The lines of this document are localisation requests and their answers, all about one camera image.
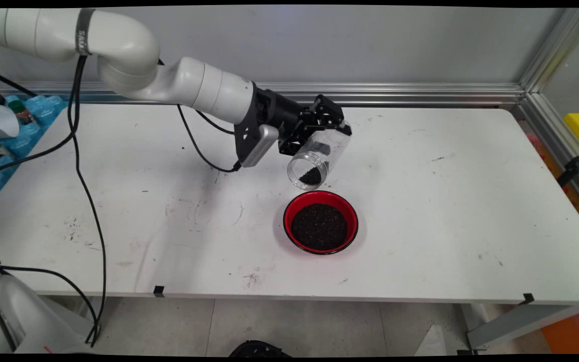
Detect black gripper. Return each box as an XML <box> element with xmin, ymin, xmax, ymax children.
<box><xmin>254</xmin><ymin>88</ymin><xmax>353</xmax><ymax>156</ymax></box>

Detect clear plastic jar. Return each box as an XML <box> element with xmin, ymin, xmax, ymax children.
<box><xmin>287</xmin><ymin>123</ymin><xmax>353</xmax><ymax>192</ymax></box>

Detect black granules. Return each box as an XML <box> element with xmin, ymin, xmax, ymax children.
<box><xmin>291</xmin><ymin>203</ymin><xmax>349</xmax><ymax>252</ymax></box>
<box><xmin>299</xmin><ymin>167</ymin><xmax>323</xmax><ymax>186</ymax></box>

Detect red bowl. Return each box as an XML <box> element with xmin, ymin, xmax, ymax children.
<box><xmin>283</xmin><ymin>190</ymin><xmax>359</xmax><ymax>255</ymax></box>

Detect black round floor object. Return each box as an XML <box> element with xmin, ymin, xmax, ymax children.
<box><xmin>228</xmin><ymin>340</ymin><xmax>293</xmax><ymax>357</ymax></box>

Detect black clamp stand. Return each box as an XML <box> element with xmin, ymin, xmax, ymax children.
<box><xmin>557</xmin><ymin>143</ymin><xmax>579</xmax><ymax>188</ymax></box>

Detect blue plastic bottle pack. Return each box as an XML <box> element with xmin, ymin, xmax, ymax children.
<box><xmin>0</xmin><ymin>95</ymin><xmax>76</xmax><ymax>209</ymax></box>

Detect white table leg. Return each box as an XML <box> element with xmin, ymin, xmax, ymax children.
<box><xmin>81</xmin><ymin>297</ymin><xmax>110</xmax><ymax>343</ymax></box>

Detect grey table leg beam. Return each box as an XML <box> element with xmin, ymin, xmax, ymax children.
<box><xmin>457</xmin><ymin>303</ymin><xmax>579</xmax><ymax>355</ymax></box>

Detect small green-capped bottle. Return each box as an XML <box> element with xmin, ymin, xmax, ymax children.
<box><xmin>7</xmin><ymin>100</ymin><xmax>36</xmax><ymax>125</ymax></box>

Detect white round lid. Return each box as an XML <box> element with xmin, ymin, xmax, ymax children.
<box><xmin>0</xmin><ymin>105</ymin><xmax>20</xmax><ymax>139</ymax></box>

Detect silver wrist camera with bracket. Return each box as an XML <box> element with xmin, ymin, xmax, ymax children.
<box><xmin>233</xmin><ymin>83</ymin><xmax>280</xmax><ymax>168</ymax></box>

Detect aluminium frame rail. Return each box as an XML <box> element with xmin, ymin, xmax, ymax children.
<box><xmin>516</xmin><ymin>93</ymin><xmax>579</xmax><ymax>218</ymax></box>
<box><xmin>0</xmin><ymin>82</ymin><xmax>526</xmax><ymax>107</ymax></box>

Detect black cable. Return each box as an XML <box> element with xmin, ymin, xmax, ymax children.
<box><xmin>0</xmin><ymin>54</ymin><xmax>236</xmax><ymax>177</ymax></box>
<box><xmin>0</xmin><ymin>54</ymin><xmax>242</xmax><ymax>347</ymax></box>

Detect aluminium frame post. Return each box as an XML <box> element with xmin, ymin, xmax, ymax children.
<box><xmin>519</xmin><ymin>8</ymin><xmax>579</xmax><ymax>95</ymax></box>

